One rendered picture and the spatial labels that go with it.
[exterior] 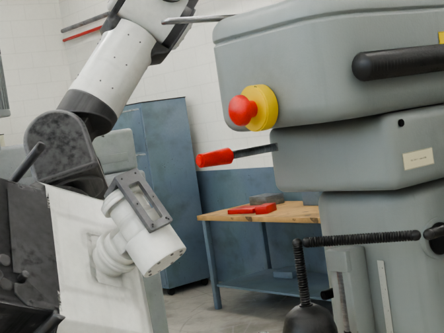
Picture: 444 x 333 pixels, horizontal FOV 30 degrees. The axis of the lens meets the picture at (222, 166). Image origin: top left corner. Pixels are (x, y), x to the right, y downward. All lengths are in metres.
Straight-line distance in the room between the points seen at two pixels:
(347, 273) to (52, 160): 0.45
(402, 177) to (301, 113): 0.16
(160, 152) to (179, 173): 0.32
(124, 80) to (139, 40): 0.07
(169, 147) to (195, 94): 0.65
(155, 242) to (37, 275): 0.15
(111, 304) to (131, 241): 0.09
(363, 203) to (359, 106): 0.19
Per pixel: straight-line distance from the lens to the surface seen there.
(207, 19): 1.17
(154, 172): 8.43
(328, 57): 1.01
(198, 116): 8.76
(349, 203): 1.18
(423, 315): 1.17
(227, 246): 8.71
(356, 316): 1.17
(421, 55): 1.05
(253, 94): 1.06
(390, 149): 1.07
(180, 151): 8.62
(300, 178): 1.19
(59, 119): 1.25
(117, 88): 1.30
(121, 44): 1.32
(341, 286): 1.17
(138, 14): 1.34
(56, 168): 1.22
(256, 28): 1.08
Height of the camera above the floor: 1.76
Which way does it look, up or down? 4 degrees down
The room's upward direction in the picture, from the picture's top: 8 degrees counter-clockwise
